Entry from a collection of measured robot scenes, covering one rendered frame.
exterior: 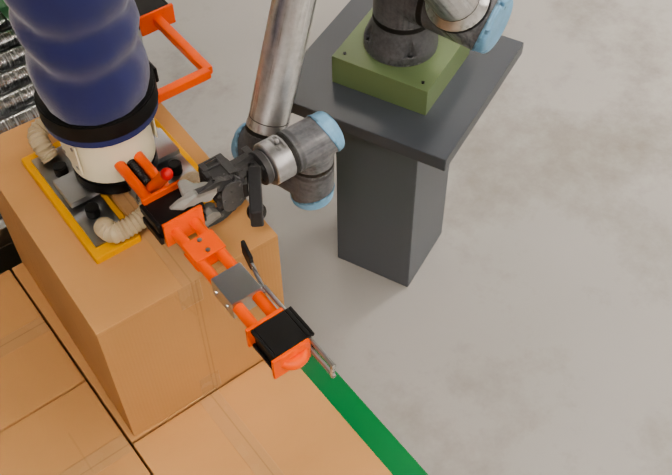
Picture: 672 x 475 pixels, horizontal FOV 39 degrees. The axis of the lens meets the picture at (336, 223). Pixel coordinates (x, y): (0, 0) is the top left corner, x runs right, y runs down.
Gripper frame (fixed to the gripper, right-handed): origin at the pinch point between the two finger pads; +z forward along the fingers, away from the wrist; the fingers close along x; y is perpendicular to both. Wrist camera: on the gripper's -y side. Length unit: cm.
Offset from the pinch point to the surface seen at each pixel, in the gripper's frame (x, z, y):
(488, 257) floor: -107, -106, 13
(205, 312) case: -24.2, 0.5, -4.1
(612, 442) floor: -107, -88, -55
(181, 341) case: -29.1, 6.8, -3.9
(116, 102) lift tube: 17.5, 0.4, 16.7
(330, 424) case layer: -53, -13, -27
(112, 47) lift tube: 29.1, -1.4, 16.8
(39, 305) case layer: -53, 23, 41
